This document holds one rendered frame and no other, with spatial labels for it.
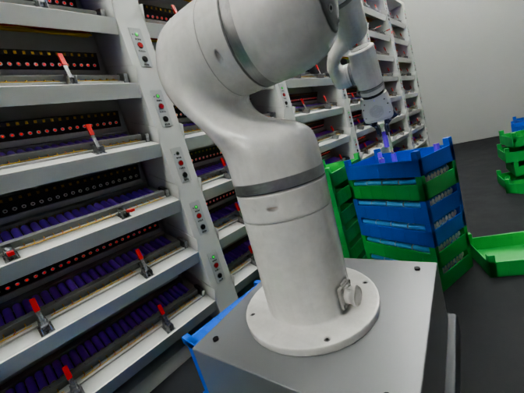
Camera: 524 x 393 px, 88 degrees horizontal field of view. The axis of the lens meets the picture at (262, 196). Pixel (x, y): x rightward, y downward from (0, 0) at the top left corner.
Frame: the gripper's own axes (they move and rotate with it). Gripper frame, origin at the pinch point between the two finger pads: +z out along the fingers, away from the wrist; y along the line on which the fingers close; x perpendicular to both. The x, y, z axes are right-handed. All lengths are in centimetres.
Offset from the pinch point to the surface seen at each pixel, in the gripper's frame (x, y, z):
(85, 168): -64, -65, -46
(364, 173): -16.7, -7.5, 6.9
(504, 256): -23, 30, 50
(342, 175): -12.6, -16.9, 8.6
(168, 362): -90, -67, 16
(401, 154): -1.5, 4.1, 12.0
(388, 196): -24.1, -0.4, 13.2
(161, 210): -58, -61, -22
